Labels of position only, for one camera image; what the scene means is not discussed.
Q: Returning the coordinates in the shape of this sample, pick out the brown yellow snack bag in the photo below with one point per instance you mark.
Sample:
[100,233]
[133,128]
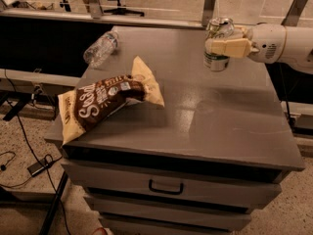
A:
[83,108]

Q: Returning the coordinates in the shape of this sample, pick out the metal frame rail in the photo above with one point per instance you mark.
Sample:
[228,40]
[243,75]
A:
[106,19]

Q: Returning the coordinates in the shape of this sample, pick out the black power adapter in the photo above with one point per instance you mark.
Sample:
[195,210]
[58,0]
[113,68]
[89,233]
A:
[38,167]

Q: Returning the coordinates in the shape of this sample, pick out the clear plastic water bottle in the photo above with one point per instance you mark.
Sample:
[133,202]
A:
[105,45]

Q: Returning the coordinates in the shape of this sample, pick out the grey drawer cabinet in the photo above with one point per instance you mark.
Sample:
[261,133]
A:
[222,134]

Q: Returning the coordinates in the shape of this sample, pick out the black drawer handle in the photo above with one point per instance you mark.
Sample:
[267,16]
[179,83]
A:
[167,189]

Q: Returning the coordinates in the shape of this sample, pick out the white green 7up can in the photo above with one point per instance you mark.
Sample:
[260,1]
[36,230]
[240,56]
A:
[217,31]

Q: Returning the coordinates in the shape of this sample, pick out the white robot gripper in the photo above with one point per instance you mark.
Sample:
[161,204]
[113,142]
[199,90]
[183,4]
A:
[267,43]

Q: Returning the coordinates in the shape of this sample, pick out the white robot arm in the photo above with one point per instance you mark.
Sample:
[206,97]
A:
[298,49]

